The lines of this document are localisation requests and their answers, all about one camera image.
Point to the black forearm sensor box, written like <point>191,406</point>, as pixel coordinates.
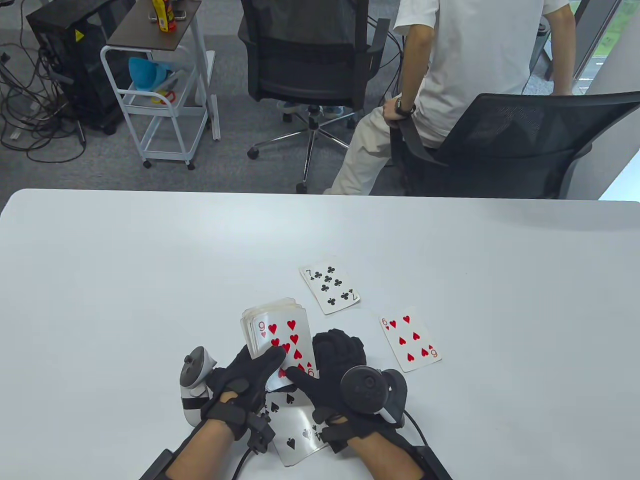
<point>156,465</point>
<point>434,464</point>

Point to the blue plastic funnel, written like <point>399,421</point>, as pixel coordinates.
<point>145,75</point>

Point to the deck of playing cards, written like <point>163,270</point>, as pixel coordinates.
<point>265,304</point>

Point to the black spades playing card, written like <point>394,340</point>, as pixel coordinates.
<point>295,425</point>

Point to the person's right forearm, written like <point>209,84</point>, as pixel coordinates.
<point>385,462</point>

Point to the black mesh office chair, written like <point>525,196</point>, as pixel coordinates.
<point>525,130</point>

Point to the grey white handheld controller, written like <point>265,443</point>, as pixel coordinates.
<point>196,372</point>
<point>372,395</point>

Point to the red yellow plastic toy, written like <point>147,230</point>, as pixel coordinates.
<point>165,96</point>

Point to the yellow bottle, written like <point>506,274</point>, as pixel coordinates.
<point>161,15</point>

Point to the black computer tower yellow sticker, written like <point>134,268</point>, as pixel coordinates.
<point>75,75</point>

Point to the orange red bottle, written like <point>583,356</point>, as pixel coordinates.
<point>171,20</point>

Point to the white side table brown top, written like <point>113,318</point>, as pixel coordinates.
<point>150,35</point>

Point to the person's left forearm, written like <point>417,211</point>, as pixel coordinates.
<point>200,455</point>

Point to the black chair with chrome base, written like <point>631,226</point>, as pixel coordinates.
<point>310,85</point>

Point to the person's right hand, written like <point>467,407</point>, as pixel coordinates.
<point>337,352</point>

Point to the white rolling cart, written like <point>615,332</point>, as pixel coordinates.
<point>165,111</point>

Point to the black wristwatch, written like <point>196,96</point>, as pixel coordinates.
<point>404,107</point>

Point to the black clubs playing card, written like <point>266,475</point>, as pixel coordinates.
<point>330,285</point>

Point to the person's left hand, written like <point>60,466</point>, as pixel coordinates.
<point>237,390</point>

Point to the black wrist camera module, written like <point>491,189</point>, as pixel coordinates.
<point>336,437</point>
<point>260,432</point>

